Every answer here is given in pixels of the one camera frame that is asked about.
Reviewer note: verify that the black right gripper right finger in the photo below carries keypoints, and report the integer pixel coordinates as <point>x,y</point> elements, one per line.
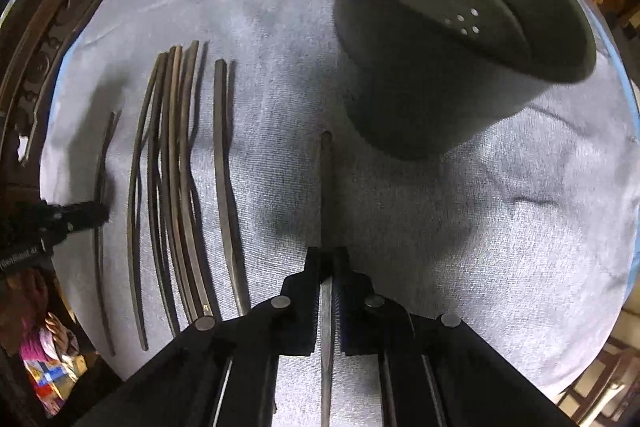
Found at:
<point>433,372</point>

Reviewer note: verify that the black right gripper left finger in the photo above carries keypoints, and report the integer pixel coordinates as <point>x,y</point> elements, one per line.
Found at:
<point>220,373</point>

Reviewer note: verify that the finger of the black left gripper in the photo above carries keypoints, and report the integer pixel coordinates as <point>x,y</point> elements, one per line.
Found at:
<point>79,217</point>

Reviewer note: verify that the dark chopstick one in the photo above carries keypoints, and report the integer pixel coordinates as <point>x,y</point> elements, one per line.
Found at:
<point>97,238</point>

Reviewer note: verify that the dark chopstick two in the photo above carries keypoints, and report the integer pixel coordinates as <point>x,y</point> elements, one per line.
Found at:
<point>133,205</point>

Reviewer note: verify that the dark chopstick eight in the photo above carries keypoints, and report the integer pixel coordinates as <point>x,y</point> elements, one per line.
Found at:
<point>326,288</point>

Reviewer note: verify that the dark chopstick seven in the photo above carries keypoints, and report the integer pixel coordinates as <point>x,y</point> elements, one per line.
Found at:
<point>228,216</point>

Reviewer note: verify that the dark chopstick four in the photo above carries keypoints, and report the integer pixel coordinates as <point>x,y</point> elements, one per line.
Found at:
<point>170,181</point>

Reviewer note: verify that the dark chopstick five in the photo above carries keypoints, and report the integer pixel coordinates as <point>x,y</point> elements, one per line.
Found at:
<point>192,287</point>

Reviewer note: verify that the dark chopstick six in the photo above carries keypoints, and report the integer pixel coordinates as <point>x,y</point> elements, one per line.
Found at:
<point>192,186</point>

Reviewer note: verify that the person's left hand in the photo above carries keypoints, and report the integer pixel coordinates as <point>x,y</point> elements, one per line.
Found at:
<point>29,326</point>

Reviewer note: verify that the grey towel cloth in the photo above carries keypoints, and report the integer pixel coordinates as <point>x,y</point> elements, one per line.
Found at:
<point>527,232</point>

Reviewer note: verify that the dark carved wooden chair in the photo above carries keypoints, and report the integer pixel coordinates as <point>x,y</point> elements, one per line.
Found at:
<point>35,36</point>

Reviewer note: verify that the dark grey utensil holder cup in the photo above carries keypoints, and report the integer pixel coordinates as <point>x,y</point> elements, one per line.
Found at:
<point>431,74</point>

